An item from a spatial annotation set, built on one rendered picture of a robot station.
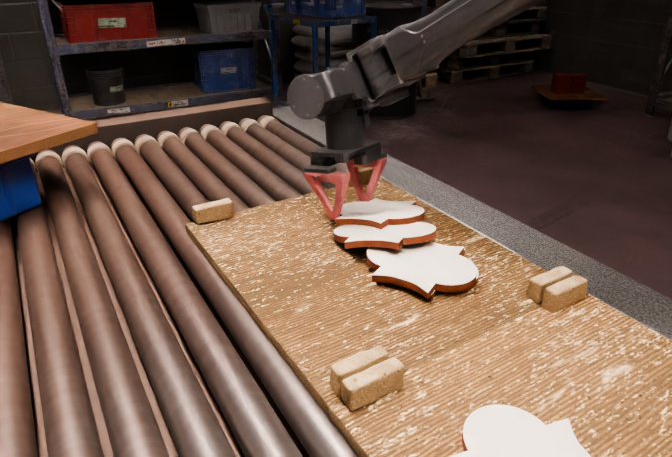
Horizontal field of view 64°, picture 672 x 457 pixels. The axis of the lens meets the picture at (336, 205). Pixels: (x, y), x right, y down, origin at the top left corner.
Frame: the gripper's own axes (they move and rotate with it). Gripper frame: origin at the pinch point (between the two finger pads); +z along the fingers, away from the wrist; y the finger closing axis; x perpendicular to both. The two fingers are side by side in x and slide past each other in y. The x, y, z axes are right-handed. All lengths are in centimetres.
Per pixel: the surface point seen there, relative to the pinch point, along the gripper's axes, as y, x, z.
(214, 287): -22.7, 6.6, 5.2
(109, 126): 6, 65, -10
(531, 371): -18.8, -31.4, 8.5
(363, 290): -15.9, -11.3, 5.1
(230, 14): 291, 291, -62
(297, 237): -9.8, 2.8, 2.2
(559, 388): -19.6, -34.2, 9.0
